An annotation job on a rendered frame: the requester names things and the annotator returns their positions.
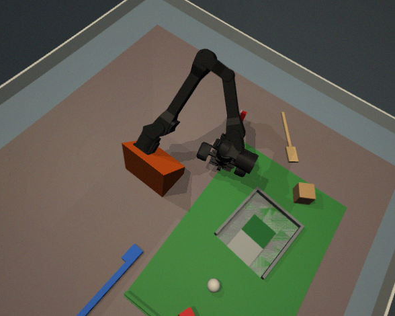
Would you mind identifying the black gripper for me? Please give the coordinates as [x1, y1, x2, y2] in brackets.
[196, 142, 246, 177]

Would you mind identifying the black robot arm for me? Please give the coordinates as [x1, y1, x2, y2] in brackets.
[133, 49, 258, 174]

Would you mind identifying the white golf ball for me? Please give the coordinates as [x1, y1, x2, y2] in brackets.
[207, 278, 220, 292]

